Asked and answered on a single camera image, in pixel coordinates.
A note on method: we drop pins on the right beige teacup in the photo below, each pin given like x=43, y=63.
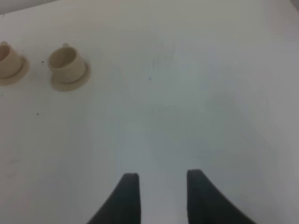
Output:
x=66, y=64

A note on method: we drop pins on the beige cup saucer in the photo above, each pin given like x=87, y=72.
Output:
x=73, y=85
x=17, y=76

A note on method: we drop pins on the beige teacup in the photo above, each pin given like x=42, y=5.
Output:
x=10, y=61
x=66, y=64

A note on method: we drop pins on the left beige teacup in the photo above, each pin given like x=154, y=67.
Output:
x=10, y=61

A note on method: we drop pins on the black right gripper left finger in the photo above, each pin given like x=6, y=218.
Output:
x=123, y=206

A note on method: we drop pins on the right beige cup saucer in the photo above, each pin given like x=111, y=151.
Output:
x=73, y=85

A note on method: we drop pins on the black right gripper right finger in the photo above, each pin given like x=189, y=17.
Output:
x=207, y=205

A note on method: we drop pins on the left beige cup saucer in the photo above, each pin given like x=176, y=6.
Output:
x=17, y=76

